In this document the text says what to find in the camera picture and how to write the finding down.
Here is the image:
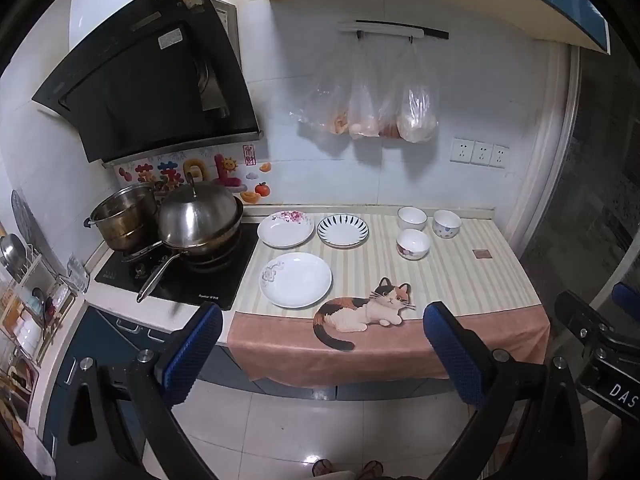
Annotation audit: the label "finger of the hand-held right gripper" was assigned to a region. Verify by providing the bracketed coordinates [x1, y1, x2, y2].
[612, 281, 640, 313]
[554, 290, 622, 361]

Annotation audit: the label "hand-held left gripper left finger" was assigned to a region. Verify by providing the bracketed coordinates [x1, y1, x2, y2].
[50, 302, 224, 480]

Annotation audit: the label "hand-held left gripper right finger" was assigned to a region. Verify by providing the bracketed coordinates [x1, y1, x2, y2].
[422, 301, 588, 480]

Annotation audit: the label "white bowl with red flowers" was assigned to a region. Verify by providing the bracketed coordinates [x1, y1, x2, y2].
[396, 229, 432, 261]

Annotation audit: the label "white bowl with black rim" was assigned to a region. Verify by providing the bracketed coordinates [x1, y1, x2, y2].
[397, 206, 429, 232]

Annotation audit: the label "white plate with blue leaves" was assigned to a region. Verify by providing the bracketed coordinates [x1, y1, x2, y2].
[317, 213, 371, 249]

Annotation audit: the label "white plate with pink flowers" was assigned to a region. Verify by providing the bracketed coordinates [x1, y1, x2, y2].
[257, 210, 316, 249]

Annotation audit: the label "striped cat print cloth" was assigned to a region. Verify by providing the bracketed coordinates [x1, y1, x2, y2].
[227, 212, 551, 388]

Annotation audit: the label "black gas stove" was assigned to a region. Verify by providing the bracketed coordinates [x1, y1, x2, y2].
[94, 220, 259, 312]

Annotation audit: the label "white bowl with coloured dots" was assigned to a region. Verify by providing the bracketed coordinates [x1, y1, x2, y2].
[432, 209, 462, 240]

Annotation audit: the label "glass sliding door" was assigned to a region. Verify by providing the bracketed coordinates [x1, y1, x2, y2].
[510, 45, 640, 311]

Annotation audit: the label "steel wok lid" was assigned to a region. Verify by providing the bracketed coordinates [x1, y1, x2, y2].
[158, 172, 240, 251]

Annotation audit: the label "steel stock pot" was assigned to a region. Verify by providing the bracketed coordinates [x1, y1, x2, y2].
[83, 183, 163, 254]

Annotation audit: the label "grey round mesh screen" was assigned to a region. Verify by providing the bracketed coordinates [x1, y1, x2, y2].
[11, 189, 43, 251]

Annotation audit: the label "clear plastic bag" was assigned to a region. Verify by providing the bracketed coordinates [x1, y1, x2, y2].
[297, 42, 352, 136]
[396, 40, 439, 143]
[348, 40, 383, 140]

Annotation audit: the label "black range hood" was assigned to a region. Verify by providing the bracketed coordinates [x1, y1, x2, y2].
[31, 0, 264, 163]

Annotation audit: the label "steel wok with long handle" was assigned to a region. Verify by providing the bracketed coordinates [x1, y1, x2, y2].
[120, 199, 246, 305]

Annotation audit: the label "wire dish rack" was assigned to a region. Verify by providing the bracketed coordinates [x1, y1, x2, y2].
[0, 240, 78, 396]

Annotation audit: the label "colourful wall stickers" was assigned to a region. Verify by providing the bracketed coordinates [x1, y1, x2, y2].
[116, 144, 274, 206]

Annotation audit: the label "white wall hook rail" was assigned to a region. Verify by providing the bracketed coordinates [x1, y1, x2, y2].
[337, 19, 449, 41]

